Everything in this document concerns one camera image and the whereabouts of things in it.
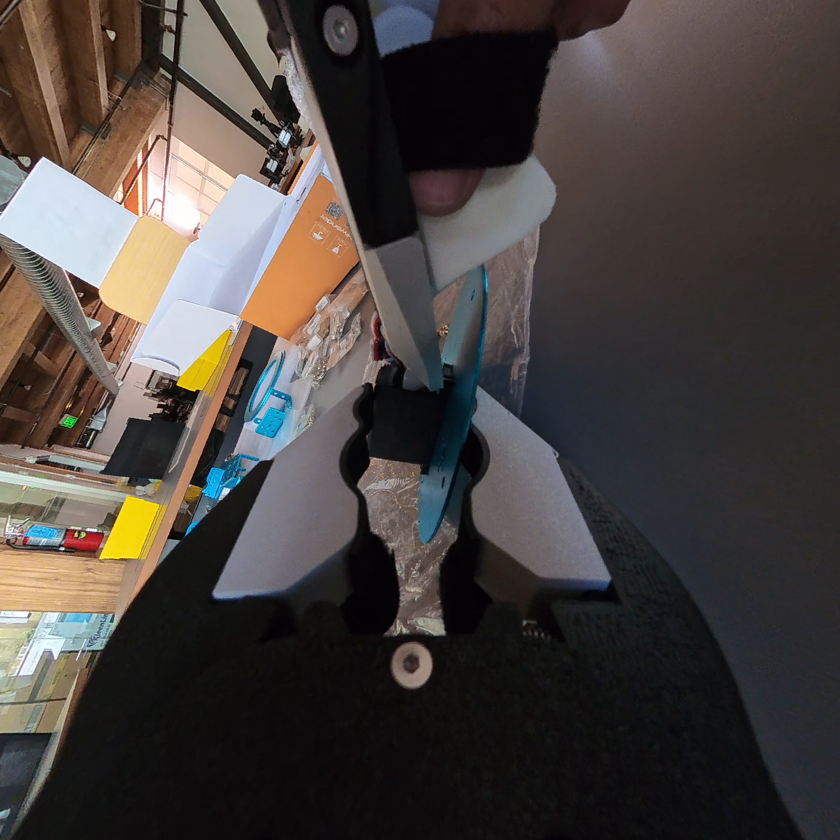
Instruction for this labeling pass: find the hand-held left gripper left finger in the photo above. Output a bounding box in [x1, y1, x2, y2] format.
[212, 384, 376, 601]

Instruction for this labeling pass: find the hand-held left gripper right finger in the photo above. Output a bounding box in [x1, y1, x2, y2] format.
[458, 386, 616, 593]

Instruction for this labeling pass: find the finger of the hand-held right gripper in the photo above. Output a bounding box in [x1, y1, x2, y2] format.
[287, 56, 448, 395]

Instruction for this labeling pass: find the blue round metal plate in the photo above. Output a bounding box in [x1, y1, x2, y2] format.
[416, 264, 490, 544]

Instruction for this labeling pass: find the black servo motor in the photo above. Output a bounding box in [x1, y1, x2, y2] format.
[366, 384, 448, 465]

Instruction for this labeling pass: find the dark grey desk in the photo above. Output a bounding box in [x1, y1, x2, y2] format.
[184, 0, 840, 795]

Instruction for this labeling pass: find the person's right hand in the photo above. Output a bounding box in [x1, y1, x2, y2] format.
[410, 0, 631, 217]

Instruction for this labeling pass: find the pile of clear hardware bags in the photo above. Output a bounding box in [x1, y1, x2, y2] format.
[287, 269, 370, 389]

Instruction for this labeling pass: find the white foam sheet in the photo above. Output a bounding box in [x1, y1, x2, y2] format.
[184, 348, 317, 540]

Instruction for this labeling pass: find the clear plastic bag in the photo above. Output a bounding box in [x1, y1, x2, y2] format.
[354, 223, 543, 637]

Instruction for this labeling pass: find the wooden top table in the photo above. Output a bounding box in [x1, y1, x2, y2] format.
[115, 325, 258, 619]

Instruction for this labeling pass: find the orange cardboard box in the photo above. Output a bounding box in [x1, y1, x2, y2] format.
[131, 141, 365, 371]

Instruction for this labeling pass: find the yellow flat board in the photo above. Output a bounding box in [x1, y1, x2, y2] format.
[98, 495, 169, 560]

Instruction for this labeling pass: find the yellow box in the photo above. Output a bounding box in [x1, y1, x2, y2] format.
[176, 328, 235, 392]

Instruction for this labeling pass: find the red fire extinguisher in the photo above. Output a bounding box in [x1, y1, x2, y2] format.
[5, 525, 107, 553]

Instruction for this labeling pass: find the yellow white curved panel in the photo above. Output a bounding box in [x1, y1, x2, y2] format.
[0, 157, 191, 327]

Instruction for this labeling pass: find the red white black servo cable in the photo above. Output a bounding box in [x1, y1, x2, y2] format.
[369, 314, 406, 389]

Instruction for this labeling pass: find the black camera on tripod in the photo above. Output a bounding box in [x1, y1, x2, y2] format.
[251, 75, 307, 186]

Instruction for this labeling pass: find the blue bracket cluster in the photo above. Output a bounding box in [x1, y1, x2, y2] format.
[200, 453, 260, 501]

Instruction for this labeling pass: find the blue metal U bracket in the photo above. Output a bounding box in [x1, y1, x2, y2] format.
[255, 390, 294, 442]

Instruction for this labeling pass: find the blue metal ring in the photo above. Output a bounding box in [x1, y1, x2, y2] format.
[244, 351, 291, 422]

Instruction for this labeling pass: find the silver spiral air duct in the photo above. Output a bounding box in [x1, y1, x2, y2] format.
[0, 233, 123, 396]

